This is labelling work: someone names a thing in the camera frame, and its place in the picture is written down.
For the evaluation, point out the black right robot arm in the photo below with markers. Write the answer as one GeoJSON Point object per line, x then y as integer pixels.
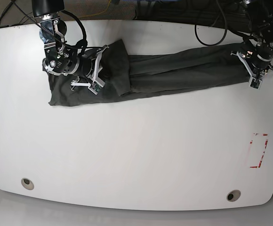
{"type": "Point", "coordinates": [64, 59]}

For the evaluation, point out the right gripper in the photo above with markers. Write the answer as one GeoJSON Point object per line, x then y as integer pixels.
{"type": "Point", "coordinates": [84, 69]}

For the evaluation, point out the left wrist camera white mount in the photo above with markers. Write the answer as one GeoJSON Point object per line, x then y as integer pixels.
{"type": "Point", "coordinates": [254, 77]}

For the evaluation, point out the table cable grommet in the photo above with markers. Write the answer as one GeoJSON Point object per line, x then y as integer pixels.
{"type": "Point", "coordinates": [233, 195]}
{"type": "Point", "coordinates": [27, 184]}

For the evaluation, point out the right table cable grommet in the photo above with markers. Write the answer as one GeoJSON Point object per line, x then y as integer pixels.
{"type": "Point", "coordinates": [233, 195]}

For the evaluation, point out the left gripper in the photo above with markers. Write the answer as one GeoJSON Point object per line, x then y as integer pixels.
{"type": "Point", "coordinates": [261, 65]}

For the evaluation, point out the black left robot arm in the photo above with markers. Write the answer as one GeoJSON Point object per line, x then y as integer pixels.
{"type": "Point", "coordinates": [258, 55]}

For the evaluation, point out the dark grey t-shirt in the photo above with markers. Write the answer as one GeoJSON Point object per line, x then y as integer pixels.
{"type": "Point", "coordinates": [129, 77]}

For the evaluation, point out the red tape rectangle marking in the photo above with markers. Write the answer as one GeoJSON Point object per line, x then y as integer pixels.
{"type": "Point", "coordinates": [257, 148]}

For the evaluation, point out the left table cable grommet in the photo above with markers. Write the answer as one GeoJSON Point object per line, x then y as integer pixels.
{"type": "Point", "coordinates": [27, 184]}

